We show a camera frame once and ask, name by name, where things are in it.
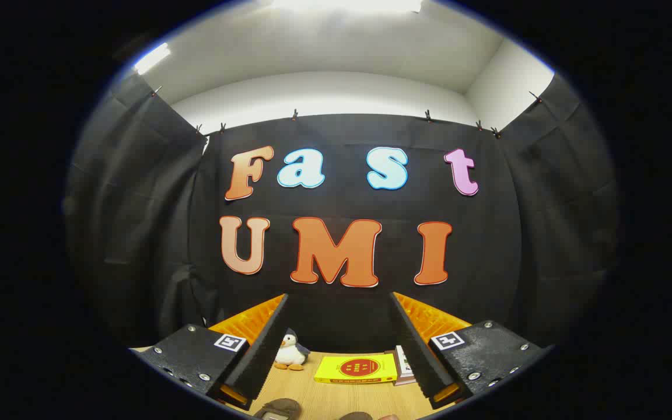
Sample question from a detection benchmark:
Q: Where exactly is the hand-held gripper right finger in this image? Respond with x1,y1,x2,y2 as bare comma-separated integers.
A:
390,292,554,410

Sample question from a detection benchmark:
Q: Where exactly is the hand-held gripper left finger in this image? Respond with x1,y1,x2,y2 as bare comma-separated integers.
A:
131,293,290,412

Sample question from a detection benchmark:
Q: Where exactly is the penguin plush toy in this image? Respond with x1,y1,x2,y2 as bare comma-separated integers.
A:
273,328,311,372

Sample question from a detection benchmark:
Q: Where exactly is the white book with red edge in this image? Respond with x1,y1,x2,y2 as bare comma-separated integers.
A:
384,350,418,387

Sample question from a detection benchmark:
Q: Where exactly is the yellow book with red circle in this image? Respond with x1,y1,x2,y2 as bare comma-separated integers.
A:
314,354,399,384

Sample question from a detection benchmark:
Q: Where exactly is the row of cloth clips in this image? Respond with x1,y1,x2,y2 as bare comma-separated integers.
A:
149,86,544,139

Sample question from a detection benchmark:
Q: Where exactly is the ceiling light panel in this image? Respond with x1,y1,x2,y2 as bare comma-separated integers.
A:
134,43,172,75
271,0,424,14

